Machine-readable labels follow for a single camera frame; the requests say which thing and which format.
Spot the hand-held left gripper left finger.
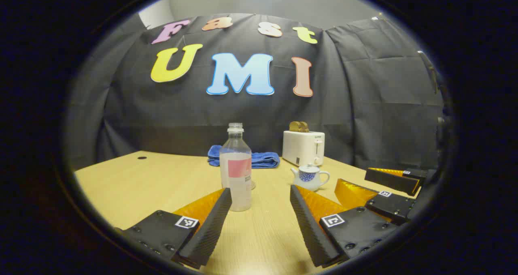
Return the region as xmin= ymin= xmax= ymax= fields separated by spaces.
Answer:
xmin=115 ymin=187 xmax=234 ymax=269

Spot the black backdrop cloth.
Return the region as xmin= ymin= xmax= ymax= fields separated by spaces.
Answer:
xmin=67 ymin=13 xmax=446 ymax=172

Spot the white toaster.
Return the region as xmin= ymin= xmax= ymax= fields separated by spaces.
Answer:
xmin=282 ymin=130 xmax=325 ymax=167

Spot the folded blue towel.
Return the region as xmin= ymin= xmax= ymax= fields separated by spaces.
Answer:
xmin=208 ymin=145 xmax=280 ymax=169

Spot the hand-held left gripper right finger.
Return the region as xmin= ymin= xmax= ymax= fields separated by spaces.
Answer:
xmin=289 ymin=184 xmax=399 ymax=268

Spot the white blue-patterned teacup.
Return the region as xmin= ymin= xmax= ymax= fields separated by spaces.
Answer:
xmin=290 ymin=165 xmax=331 ymax=192

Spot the clear plastic water bottle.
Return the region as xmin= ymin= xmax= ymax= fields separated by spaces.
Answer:
xmin=219 ymin=123 xmax=253 ymax=212

